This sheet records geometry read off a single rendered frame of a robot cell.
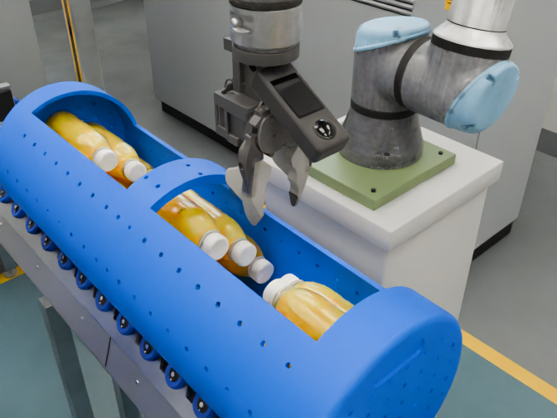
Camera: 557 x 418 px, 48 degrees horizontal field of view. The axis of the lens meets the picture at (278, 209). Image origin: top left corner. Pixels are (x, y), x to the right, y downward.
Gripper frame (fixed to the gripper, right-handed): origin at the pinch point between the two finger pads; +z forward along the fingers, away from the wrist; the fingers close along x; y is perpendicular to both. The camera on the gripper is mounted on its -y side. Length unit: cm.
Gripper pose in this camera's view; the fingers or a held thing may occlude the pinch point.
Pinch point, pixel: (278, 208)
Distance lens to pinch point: 76.2
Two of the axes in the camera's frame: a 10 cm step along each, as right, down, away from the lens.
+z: 0.0, 8.3, 5.6
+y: -6.6, -4.2, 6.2
